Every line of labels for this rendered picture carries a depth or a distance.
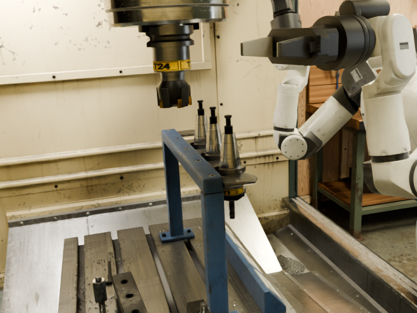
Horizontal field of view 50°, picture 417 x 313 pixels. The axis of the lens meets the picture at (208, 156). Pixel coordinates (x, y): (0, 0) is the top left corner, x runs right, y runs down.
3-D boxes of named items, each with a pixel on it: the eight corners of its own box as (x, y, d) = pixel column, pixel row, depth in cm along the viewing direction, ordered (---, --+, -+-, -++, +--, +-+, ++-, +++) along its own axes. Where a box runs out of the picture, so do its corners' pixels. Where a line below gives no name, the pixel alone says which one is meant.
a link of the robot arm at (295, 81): (294, 46, 139) (289, 90, 143) (278, 46, 132) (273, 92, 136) (313, 48, 135) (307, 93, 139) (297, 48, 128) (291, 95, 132)
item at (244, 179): (251, 175, 89) (251, 171, 89) (261, 183, 84) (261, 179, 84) (218, 179, 87) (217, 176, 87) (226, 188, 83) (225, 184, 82)
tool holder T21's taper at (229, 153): (215, 164, 92) (213, 132, 90) (234, 161, 93) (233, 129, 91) (224, 169, 88) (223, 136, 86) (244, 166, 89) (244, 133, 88)
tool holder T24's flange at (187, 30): (141, 47, 61) (139, 28, 60) (182, 44, 63) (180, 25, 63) (157, 47, 55) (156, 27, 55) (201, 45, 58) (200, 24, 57)
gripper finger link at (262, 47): (243, 59, 71) (273, 56, 74) (242, 38, 70) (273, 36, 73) (237, 59, 72) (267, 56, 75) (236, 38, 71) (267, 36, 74)
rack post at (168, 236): (190, 230, 138) (184, 136, 130) (195, 238, 133) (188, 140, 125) (159, 235, 135) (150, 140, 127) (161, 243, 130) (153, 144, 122)
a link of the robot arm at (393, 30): (345, 26, 81) (355, 100, 82) (387, 12, 73) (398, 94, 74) (369, 25, 84) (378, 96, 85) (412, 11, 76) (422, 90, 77)
